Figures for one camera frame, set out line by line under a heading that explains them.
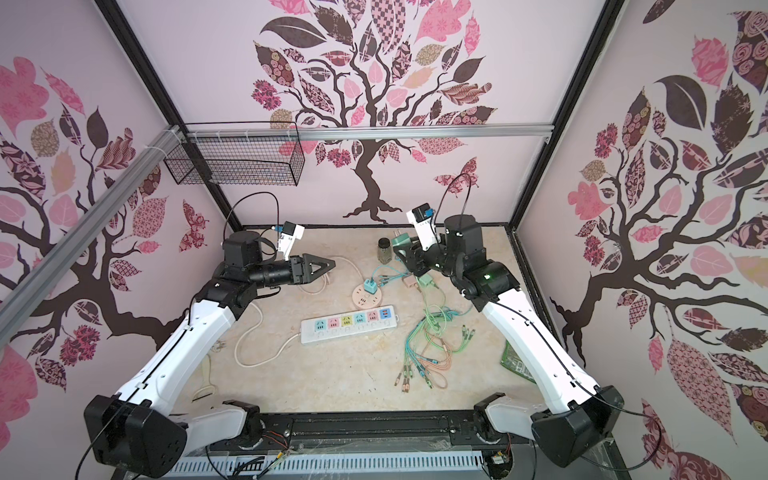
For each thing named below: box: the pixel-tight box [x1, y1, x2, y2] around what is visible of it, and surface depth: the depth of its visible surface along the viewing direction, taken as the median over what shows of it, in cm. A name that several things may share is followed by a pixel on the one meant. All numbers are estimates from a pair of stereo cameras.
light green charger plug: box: [418, 273, 435, 287], surface depth 102 cm
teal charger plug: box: [364, 277, 377, 295], surface depth 97 cm
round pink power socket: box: [352, 283, 382, 309], surface depth 99 cm
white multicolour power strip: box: [300, 305, 400, 345], surface depth 92 cm
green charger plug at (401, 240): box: [391, 233, 411, 247], surface depth 69 cm
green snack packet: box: [500, 339, 537, 384], surface depth 85 cm
